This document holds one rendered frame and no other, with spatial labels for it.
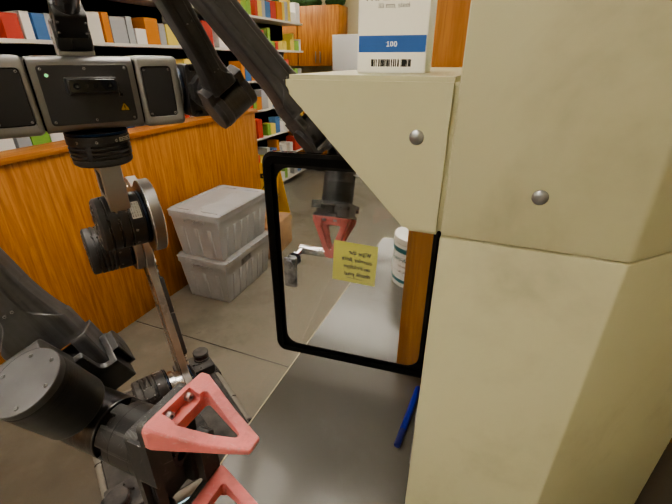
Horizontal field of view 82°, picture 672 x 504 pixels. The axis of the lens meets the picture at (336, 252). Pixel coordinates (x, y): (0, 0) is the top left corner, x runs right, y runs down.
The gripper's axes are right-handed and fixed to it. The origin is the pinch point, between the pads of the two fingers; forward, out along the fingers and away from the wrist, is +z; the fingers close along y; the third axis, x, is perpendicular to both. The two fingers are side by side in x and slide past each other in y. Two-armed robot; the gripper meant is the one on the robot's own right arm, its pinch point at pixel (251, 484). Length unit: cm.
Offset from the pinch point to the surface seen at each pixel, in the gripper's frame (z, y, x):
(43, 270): -186, -56, 86
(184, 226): -168, -57, 164
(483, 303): 15.2, 15.6, 9.0
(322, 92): 3.2, 29.3, 8.4
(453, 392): 14.1, 6.7, 9.2
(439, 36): 4, 35, 45
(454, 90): 11.6, 29.5, 8.8
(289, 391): -16.2, -25.5, 32.9
